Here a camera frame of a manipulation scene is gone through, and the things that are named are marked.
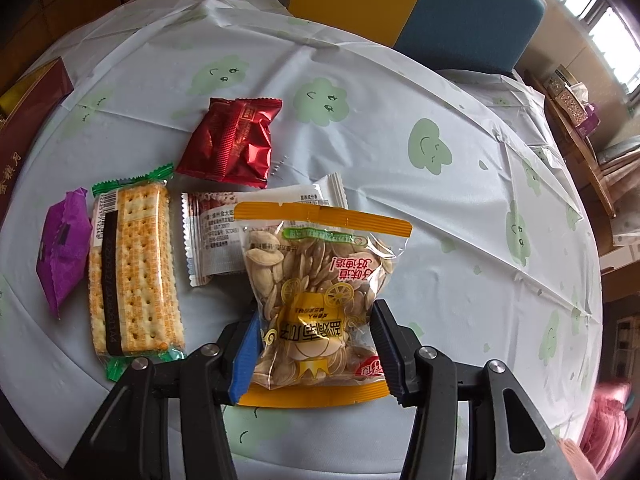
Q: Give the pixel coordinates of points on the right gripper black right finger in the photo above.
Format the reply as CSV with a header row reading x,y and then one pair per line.
x,y
396,346

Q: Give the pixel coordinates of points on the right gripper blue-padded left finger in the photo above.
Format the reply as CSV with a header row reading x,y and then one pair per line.
x,y
246,355

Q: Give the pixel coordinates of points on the pumpkin seed bag orange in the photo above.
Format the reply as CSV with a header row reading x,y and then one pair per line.
x,y
316,272

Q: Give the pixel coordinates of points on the soda cracker packet green ends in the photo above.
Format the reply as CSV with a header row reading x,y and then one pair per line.
x,y
133,302

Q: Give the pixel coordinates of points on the white brown snack packet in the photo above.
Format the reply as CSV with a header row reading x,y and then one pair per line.
x,y
211,237

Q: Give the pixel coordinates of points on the purple snack packet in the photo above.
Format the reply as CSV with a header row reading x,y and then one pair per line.
x,y
63,249

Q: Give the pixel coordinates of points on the puffy red snack packet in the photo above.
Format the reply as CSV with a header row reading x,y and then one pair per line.
x,y
232,143

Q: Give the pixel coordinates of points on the white cloud-print tablecloth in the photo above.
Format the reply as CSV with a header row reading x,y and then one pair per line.
x,y
501,263

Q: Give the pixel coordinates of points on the wooden side table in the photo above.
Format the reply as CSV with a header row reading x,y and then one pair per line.
x,y
576,151

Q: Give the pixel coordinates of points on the purple small box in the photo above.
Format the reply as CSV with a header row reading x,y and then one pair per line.
x,y
591,123

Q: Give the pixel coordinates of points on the tissue box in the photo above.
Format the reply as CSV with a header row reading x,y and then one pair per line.
x,y
568,93

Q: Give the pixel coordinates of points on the grey yellow blue headboard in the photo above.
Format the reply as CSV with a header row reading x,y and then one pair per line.
x,y
488,36

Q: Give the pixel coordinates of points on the window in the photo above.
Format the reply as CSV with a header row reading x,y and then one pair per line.
x,y
613,37

